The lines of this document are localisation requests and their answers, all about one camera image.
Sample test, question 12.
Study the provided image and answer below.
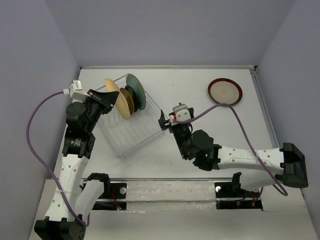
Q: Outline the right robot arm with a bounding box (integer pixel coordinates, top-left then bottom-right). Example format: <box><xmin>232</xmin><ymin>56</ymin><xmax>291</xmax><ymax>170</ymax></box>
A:
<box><xmin>158</xmin><ymin>104</ymin><xmax>309</xmax><ymax>196</ymax></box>

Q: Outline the purple cable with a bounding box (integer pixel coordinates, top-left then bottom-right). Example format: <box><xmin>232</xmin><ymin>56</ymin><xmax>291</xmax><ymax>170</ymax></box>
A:
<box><xmin>174</xmin><ymin>102</ymin><xmax>288</xmax><ymax>197</ymax></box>
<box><xmin>25</xmin><ymin>90</ymin><xmax>90</xmax><ymax>228</ymax></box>

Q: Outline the yellow patterned plate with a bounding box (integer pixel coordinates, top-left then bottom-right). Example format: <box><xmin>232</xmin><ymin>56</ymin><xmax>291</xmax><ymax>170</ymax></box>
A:
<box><xmin>120</xmin><ymin>88</ymin><xmax>134</xmax><ymax>115</ymax></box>

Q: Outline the teal floral plate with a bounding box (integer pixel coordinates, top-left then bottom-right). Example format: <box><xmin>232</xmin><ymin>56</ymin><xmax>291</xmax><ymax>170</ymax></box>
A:
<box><xmin>125</xmin><ymin>73</ymin><xmax>146</xmax><ymax>110</ymax></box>

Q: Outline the red rimmed plate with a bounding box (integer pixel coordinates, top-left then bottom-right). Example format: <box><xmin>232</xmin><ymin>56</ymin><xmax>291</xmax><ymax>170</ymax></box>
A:
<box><xmin>207</xmin><ymin>78</ymin><xmax>243</xmax><ymax>105</ymax></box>

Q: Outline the beige bear plate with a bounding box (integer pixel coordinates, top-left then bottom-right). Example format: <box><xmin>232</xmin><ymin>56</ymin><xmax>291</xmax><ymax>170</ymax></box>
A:
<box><xmin>104</xmin><ymin>78</ymin><xmax>130</xmax><ymax>120</ymax></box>

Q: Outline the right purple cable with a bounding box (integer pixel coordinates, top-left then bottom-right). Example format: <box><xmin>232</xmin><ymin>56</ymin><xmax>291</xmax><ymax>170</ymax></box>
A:
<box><xmin>174</xmin><ymin>102</ymin><xmax>288</xmax><ymax>197</ymax></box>

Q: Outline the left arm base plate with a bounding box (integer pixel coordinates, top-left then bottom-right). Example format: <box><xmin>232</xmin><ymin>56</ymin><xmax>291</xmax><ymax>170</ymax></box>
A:
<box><xmin>92</xmin><ymin>182</ymin><xmax>127</xmax><ymax>211</ymax></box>

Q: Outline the black glossy plate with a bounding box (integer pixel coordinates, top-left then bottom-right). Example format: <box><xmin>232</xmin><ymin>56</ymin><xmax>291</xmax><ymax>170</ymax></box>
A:
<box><xmin>125</xmin><ymin>85</ymin><xmax>139</xmax><ymax>113</ymax></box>

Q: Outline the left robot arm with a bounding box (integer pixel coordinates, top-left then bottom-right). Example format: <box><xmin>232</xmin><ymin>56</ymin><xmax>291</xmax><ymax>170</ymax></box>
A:
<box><xmin>34</xmin><ymin>89</ymin><xmax>119</xmax><ymax>240</ymax></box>

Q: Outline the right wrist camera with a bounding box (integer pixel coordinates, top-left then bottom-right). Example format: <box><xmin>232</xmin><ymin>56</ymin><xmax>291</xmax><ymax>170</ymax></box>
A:
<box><xmin>169</xmin><ymin>103</ymin><xmax>194</xmax><ymax>125</ymax></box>

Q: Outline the white wire dish rack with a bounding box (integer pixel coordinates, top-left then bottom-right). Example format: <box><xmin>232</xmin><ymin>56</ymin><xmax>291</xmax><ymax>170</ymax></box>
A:
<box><xmin>96</xmin><ymin>73</ymin><xmax>167</xmax><ymax>159</ymax></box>

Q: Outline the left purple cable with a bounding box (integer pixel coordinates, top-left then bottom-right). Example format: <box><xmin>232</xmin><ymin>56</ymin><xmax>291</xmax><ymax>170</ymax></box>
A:
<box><xmin>25</xmin><ymin>90</ymin><xmax>90</xmax><ymax>228</ymax></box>

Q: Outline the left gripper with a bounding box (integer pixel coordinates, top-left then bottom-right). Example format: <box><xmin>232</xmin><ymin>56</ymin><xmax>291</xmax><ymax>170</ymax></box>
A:
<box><xmin>82</xmin><ymin>88</ymin><xmax>119</xmax><ymax>132</ymax></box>

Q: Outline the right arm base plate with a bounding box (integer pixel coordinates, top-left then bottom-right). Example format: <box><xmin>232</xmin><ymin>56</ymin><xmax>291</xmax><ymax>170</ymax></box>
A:
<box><xmin>214</xmin><ymin>182</ymin><xmax>263</xmax><ymax>210</ymax></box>

